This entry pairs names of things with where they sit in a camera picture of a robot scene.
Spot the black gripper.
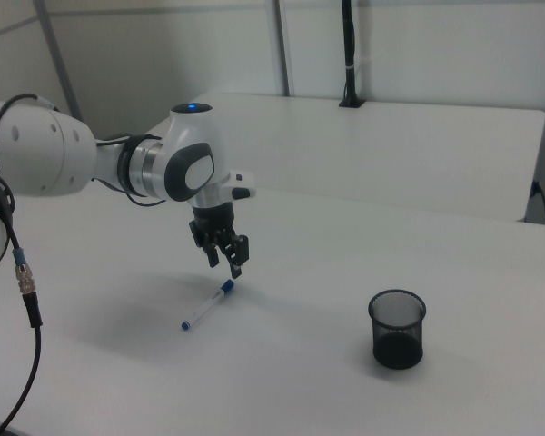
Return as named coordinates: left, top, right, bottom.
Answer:
left=188, top=203, right=251, bottom=280

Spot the blue and white marker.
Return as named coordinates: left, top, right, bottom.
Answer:
left=180, top=279, right=236, bottom=332

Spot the white side table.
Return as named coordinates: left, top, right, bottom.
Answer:
left=144, top=92, right=545, bottom=223

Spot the black mesh pen cup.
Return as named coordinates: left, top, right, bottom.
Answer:
left=368, top=289, right=427, bottom=371

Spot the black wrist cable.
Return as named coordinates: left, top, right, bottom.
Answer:
left=92, top=133, right=165, bottom=208

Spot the black cable with metal connector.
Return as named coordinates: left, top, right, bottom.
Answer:
left=0, top=93, right=63, bottom=436

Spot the grey partition frame post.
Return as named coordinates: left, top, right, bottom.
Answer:
left=36, top=0, right=84, bottom=122
left=270, top=0, right=297, bottom=97

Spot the black camera pole with clamp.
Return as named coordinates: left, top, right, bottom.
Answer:
left=338, top=0, right=365, bottom=109

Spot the black cable behind table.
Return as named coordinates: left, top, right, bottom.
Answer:
left=530, top=179, right=545, bottom=226

